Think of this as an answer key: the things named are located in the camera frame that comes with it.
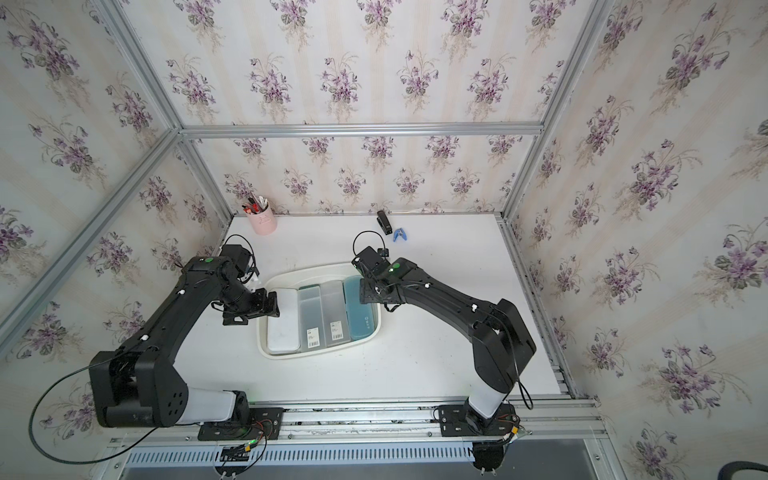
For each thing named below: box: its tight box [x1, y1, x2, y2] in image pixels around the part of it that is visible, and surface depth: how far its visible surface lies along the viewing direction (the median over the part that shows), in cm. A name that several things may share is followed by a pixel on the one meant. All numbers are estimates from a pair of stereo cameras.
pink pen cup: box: [246, 202, 277, 236], surface depth 111 cm
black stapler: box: [376, 210, 393, 236], surface depth 117 cm
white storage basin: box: [257, 263, 382, 360], surface depth 88 cm
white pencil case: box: [267, 288, 300, 354], surface depth 87 cm
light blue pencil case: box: [344, 275, 375, 340], surface depth 89 cm
